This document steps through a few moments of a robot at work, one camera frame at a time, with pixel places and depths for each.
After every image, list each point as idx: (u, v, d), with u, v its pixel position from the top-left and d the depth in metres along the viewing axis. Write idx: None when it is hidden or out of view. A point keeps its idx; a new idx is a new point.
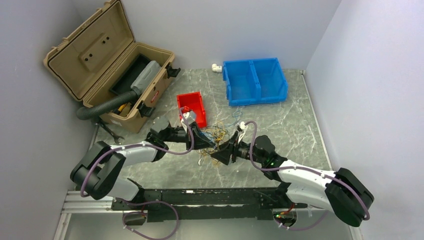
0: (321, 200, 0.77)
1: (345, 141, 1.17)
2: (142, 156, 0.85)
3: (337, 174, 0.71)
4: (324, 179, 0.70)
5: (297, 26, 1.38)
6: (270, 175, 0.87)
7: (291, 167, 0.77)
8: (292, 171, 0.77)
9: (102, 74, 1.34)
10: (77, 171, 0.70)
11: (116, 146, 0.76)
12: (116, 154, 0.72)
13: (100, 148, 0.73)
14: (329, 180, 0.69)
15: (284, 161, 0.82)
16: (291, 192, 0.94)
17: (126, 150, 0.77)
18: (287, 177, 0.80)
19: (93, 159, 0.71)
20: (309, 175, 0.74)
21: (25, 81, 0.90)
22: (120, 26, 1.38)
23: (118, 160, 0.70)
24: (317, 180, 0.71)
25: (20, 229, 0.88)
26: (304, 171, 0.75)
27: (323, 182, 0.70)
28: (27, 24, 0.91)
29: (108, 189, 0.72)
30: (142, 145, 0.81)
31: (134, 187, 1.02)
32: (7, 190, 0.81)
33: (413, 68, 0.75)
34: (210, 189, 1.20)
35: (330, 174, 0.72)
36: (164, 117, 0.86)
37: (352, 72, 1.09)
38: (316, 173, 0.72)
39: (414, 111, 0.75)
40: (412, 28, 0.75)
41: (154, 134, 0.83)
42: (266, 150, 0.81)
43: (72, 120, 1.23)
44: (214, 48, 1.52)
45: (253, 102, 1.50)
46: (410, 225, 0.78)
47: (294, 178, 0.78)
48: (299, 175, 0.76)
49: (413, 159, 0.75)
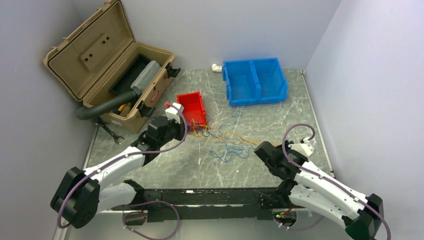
0: (330, 212, 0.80)
1: (345, 141, 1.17)
2: (125, 170, 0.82)
3: (369, 199, 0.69)
4: (356, 203, 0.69)
5: (298, 26, 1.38)
6: (284, 171, 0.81)
7: (317, 174, 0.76)
8: (316, 179, 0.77)
9: (102, 74, 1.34)
10: (55, 202, 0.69)
11: (91, 170, 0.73)
12: (89, 183, 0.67)
13: (72, 177, 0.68)
14: (361, 206, 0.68)
15: (305, 162, 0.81)
16: (295, 196, 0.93)
17: (102, 172, 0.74)
18: (305, 182, 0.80)
19: (67, 190, 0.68)
20: (338, 193, 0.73)
21: (25, 80, 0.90)
22: (120, 26, 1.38)
23: (91, 190, 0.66)
24: (347, 201, 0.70)
25: (20, 229, 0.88)
26: (331, 186, 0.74)
27: (354, 205, 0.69)
28: (27, 24, 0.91)
29: (88, 214, 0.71)
30: (124, 156, 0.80)
31: (131, 193, 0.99)
32: (8, 190, 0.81)
33: (413, 67, 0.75)
34: (210, 189, 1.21)
35: (362, 198, 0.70)
36: (164, 116, 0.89)
37: (352, 72, 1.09)
38: (347, 193, 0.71)
39: (414, 111, 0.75)
40: (412, 27, 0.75)
41: (151, 131, 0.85)
42: (263, 148, 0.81)
43: (72, 120, 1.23)
44: (214, 48, 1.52)
45: (253, 102, 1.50)
46: (412, 225, 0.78)
47: (315, 186, 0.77)
48: (324, 186, 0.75)
49: (413, 159, 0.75)
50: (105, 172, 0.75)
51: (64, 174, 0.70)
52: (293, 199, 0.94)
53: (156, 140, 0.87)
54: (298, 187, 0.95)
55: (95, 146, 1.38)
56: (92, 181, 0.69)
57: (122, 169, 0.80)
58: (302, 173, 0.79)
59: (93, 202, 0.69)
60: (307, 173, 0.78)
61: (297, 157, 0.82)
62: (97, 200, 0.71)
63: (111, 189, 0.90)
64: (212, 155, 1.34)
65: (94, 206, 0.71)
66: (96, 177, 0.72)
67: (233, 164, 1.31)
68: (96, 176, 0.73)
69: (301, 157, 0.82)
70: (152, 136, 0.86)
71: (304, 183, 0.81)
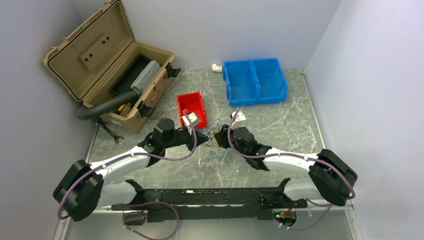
0: (310, 187, 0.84)
1: (345, 141, 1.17)
2: (129, 168, 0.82)
3: (320, 155, 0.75)
4: (308, 162, 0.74)
5: (298, 25, 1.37)
6: (256, 165, 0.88)
7: (276, 153, 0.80)
8: (277, 157, 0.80)
9: (102, 74, 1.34)
10: (58, 192, 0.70)
11: (97, 164, 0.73)
12: (93, 177, 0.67)
13: (78, 169, 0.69)
14: (312, 162, 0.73)
15: (268, 149, 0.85)
16: (288, 189, 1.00)
17: (107, 168, 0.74)
18: (271, 164, 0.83)
19: (71, 182, 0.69)
20: (293, 160, 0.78)
21: (25, 81, 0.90)
22: (120, 26, 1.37)
23: (94, 185, 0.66)
24: (301, 164, 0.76)
25: (20, 229, 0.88)
26: (287, 157, 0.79)
27: (308, 164, 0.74)
28: (27, 24, 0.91)
29: (89, 208, 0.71)
30: (130, 155, 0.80)
31: (131, 193, 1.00)
32: (8, 190, 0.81)
33: (414, 67, 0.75)
34: (210, 189, 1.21)
35: (313, 156, 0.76)
36: (171, 120, 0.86)
37: (352, 72, 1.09)
38: (299, 157, 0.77)
39: (413, 110, 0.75)
40: (412, 26, 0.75)
41: (156, 133, 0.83)
42: (245, 139, 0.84)
43: (72, 120, 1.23)
44: (214, 48, 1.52)
45: (253, 102, 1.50)
46: (410, 226, 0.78)
47: (277, 164, 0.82)
48: (283, 161, 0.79)
49: (414, 159, 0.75)
50: (110, 168, 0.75)
51: (70, 166, 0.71)
52: (288, 192, 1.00)
53: (161, 143, 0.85)
54: (289, 182, 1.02)
55: (95, 146, 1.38)
56: (96, 175, 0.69)
57: (127, 166, 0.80)
58: (266, 158, 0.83)
59: (94, 197, 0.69)
60: (269, 155, 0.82)
61: (264, 149, 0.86)
62: (99, 195, 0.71)
63: (113, 187, 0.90)
64: (212, 155, 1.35)
65: (95, 201, 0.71)
66: (100, 172, 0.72)
67: (233, 164, 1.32)
68: (101, 171, 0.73)
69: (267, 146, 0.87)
70: (156, 139, 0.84)
71: (273, 167, 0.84)
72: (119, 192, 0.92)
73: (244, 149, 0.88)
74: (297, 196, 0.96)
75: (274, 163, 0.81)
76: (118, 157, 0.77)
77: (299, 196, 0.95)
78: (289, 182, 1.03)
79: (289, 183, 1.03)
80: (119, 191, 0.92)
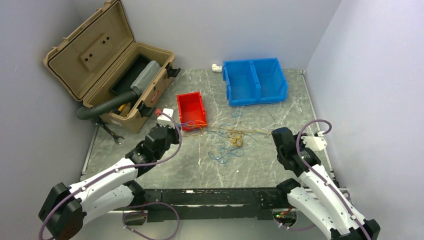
0: (320, 221, 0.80)
1: (345, 141, 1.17)
2: (116, 183, 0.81)
3: (366, 222, 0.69)
4: (352, 220, 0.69)
5: (297, 25, 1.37)
6: (292, 167, 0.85)
7: (323, 180, 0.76)
8: (321, 183, 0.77)
9: (102, 74, 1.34)
10: (43, 215, 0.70)
11: (77, 187, 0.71)
12: (71, 202, 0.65)
13: (57, 193, 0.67)
14: (355, 225, 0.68)
15: (316, 165, 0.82)
16: (292, 195, 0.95)
17: (87, 190, 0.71)
18: (309, 183, 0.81)
19: (52, 206, 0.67)
20: (337, 205, 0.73)
21: (25, 81, 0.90)
22: (121, 26, 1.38)
23: (72, 210, 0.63)
24: (343, 215, 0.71)
25: (20, 229, 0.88)
26: (333, 195, 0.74)
27: (349, 223, 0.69)
28: (27, 24, 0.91)
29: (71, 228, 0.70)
30: (115, 171, 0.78)
31: (128, 197, 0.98)
32: (7, 191, 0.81)
33: (413, 68, 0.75)
34: (210, 189, 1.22)
35: (360, 219, 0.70)
36: (165, 128, 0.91)
37: (352, 73, 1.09)
38: (346, 209, 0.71)
39: (413, 111, 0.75)
40: (411, 28, 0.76)
41: (148, 142, 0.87)
42: (282, 133, 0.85)
43: (72, 120, 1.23)
44: (214, 48, 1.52)
45: (253, 102, 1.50)
46: (408, 226, 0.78)
47: (316, 189, 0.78)
48: (325, 192, 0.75)
49: (413, 159, 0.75)
50: (91, 189, 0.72)
51: (51, 190, 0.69)
52: (289, 196, 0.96)
53: (153, 152, 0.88)
54: (298, 188, 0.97)
55: (95, 146, 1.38)
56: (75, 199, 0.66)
57: (112, 184, 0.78)
58: (308, 173, 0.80)
59: (75, 219, 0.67)
60: (314, 175, 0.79)
61: (309, 156, 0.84)
62: (81, 218, 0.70)
63: (105, 197, 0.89)
64: (212, 155, 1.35)
65: (77, 222, 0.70)
66: (80, 196, 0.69)
67: (233, 164, 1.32)
68: (80, 194, 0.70)
69: (313, 158, 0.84)
70: (148, 148, 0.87)
71: (307, 184, 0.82)
72: (111, 201, 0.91)
73: (280, 146, 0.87)
74: (296, 206, 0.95)
75: (314, 185, 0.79)
76: (101, 176, 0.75)
77: (298, 208, 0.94)
78: (295, 186, 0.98)
79: (297, 187, 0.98)
80: (113, 199, 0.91)
